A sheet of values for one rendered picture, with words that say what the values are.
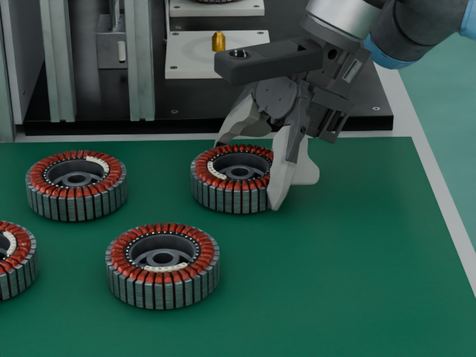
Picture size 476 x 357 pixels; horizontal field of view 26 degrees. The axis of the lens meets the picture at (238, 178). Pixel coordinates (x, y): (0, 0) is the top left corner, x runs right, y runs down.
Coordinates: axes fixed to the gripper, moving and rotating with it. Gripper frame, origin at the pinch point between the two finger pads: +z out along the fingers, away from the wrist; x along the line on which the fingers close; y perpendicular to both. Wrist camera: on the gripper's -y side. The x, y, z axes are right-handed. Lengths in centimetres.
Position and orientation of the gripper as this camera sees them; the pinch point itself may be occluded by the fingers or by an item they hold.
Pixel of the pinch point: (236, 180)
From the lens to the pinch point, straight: 117.5
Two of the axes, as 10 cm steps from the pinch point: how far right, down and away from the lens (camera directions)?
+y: 7.7, 2.5, 5.8
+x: -4.4, -4.4, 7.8
